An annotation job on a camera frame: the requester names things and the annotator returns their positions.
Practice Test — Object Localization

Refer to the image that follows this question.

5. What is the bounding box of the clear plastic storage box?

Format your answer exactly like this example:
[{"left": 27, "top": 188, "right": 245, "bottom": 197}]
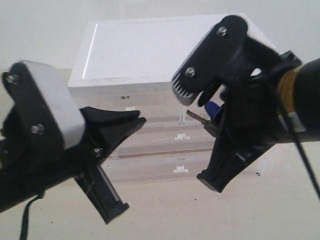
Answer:
[
  {"left": 115, "top": 124, "right": 215, "bottom": 155},
  {"left": 102, "top": 150, "right": 211, "bottom": 183}
]

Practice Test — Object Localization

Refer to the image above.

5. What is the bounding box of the key bunch with blue tag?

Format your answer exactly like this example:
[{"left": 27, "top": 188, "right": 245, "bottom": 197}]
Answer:
[{"left": 186, "top": 100, "right": 223, "bottom": 138}]

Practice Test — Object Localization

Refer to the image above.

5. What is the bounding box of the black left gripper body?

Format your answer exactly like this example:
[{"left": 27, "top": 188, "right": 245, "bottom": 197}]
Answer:
[{"left": 0, "top": 60, "right": 129, "bottom": 223}]

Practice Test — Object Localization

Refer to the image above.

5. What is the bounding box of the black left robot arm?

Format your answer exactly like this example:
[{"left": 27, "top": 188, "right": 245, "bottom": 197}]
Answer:
[{"left": 0, "top": 60, "right": 146, "bottom": 223}]

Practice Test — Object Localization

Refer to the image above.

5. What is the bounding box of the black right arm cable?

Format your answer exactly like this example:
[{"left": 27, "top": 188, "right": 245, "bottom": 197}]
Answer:
[{"left": 262, "top": 74, "right": 320, "bottom": 201}]

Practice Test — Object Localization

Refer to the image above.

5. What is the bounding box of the white translucent drawer cabinet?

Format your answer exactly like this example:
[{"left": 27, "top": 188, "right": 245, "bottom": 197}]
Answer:
[{"left": 67, "top": 13, "right": 283, "bottom": 183}]

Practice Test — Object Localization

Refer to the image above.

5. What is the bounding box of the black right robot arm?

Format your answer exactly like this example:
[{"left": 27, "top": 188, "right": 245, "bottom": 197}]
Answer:
[{"left": 171, "top": 15, "right": 320, "bottom": 193}]

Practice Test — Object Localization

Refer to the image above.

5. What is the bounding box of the top left small drawer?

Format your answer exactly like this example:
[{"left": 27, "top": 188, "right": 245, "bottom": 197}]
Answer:
[{"left": 71, "top": 89, "right": 183, "bottom": 123}]

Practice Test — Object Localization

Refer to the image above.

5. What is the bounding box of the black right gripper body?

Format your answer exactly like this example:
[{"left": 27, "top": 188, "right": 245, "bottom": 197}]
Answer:
[{"left": 171, "top": 14, "right": 303, "bottom": 193}]

